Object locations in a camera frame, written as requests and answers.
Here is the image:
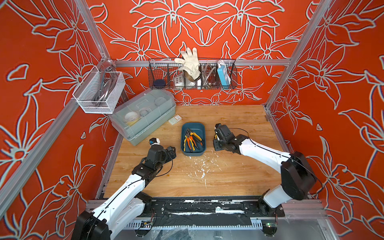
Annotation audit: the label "orange black pliers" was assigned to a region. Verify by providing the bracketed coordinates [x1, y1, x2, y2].
[187, 130, 200, 152]

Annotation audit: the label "yellow black combination pliers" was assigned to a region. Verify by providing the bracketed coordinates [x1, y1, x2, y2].
[189, 131, 204, 147]

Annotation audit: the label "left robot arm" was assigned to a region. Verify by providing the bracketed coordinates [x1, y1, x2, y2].
[71, 141, 177, 240]

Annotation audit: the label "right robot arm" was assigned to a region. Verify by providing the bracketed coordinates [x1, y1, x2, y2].
[213, 124, 318, 216]

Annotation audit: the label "teal plastic storage box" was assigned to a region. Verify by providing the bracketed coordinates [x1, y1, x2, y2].
[181, 122, 207, 157]

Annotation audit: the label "light blue box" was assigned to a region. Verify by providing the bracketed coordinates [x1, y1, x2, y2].
[217, 60, 231, 88]

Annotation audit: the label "small white orange carton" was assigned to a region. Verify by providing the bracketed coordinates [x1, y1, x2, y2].
[168, 115, 182, 125]

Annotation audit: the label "translucent grey tool case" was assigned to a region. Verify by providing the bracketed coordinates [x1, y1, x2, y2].
[110, 89, 176, 146]

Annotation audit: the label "dark round can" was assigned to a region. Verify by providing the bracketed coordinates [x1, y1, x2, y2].
[153, 79, 166, 89]

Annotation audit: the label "white power strip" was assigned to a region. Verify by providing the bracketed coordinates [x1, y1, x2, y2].
[173, 73, 185, 88]

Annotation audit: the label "white work glove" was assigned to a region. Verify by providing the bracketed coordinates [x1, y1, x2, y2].
[174, 48, 201, 82]

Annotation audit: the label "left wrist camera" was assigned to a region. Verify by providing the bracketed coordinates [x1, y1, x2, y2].
[149, 138, 160, 146]

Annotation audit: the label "black mounting base rail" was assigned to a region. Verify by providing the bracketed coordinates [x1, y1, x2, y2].
[142, 196, 285, 218]

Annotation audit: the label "black wire wall basket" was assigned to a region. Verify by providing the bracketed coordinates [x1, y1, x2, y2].
[148, 58, 239, 90]

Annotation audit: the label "white mesh wall basket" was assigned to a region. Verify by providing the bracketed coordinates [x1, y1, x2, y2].
[73, 67, 126, 115]

